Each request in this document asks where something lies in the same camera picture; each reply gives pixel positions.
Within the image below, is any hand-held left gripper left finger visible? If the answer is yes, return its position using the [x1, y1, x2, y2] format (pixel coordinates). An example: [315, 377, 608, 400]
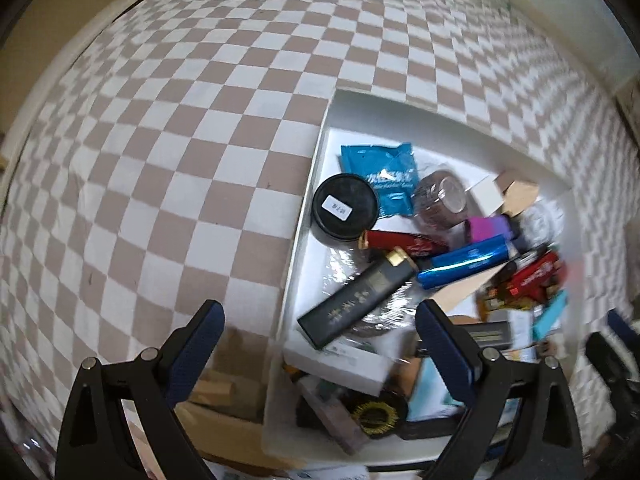
[54, 299, 226, 480]

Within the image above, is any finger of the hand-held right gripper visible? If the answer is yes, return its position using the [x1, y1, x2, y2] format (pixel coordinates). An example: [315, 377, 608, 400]
[585, 332, 634, 392]
[607, 309, 640, 349]

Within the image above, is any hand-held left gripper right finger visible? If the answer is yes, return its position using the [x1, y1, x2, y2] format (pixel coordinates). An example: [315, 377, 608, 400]
[415, 299, 586, 480]

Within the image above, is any white cardboard box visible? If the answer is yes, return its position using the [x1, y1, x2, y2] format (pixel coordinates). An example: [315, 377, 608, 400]
[261, 87, 576, 467]

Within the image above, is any pale blue sachet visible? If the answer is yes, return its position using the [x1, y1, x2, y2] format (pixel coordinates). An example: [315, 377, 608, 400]
[410, 359, 467, 422]

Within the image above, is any grey rectangular lighter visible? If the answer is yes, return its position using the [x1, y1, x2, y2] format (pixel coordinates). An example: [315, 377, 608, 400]
[462, 322, 514, 352]

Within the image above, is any blue metallic lighter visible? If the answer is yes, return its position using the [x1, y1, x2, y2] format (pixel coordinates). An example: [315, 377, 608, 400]
[416, 236, 515, 290]

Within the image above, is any black gold-trimmed round case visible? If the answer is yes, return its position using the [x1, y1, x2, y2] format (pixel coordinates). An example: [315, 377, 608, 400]
[350, 394, 409, 437]

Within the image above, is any black gold-lettered lighter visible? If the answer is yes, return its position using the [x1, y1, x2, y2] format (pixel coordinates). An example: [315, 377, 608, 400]
[297, 247, 420, 351]

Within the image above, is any pile of mixed lighters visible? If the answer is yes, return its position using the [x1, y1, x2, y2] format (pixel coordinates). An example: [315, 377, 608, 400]
[475, 200, 571, 361]

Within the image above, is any white flat carton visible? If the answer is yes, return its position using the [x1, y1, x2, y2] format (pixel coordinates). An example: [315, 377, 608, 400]
[282, 337, 393, 398]

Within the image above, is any red gold-banded lighter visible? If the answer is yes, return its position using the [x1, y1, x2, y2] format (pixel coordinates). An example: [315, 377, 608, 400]
[358, 230, 451, 257]

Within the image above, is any brown rectangular block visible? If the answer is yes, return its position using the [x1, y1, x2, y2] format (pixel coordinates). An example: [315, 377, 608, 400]
[299, 384, 372, 456]

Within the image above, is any purple lighter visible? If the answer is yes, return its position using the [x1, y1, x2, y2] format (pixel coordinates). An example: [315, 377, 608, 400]
[465, 214, 521, 243]

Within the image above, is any brown tape roll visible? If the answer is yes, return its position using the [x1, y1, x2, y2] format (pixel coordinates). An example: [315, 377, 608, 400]
[414, 170, 471, 228]

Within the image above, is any small white carton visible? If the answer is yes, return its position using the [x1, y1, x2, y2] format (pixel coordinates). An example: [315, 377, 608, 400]
[470, 177, 506, 216]

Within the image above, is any black round tin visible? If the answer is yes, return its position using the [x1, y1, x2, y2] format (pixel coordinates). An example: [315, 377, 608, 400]
[311, 173, 379, 246]

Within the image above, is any blue foil sachet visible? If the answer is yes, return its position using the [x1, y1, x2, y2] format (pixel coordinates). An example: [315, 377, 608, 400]
[340, 142, 420, 218]

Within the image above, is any checkered bedsheet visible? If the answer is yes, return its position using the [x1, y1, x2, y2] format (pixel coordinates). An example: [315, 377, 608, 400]
[0, 0, 640, 461]

